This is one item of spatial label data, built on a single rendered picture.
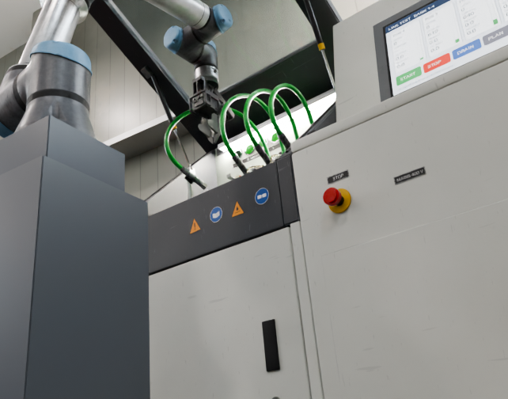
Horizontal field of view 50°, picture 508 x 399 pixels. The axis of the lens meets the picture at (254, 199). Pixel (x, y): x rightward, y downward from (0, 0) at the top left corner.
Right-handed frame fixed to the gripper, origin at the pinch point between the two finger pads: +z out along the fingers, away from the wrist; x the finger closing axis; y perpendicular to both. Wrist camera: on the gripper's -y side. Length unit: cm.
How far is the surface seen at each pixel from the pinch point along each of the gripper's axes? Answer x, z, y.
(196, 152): -180, -145, -193
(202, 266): 9, 46, 19
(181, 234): 2.9, 36.1, 19.4
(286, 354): 30, 70, 19
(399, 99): 64, 26, 19
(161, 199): -29.0, 7.8, -5.2
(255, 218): 26, 39, 19
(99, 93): -296, -258, -180
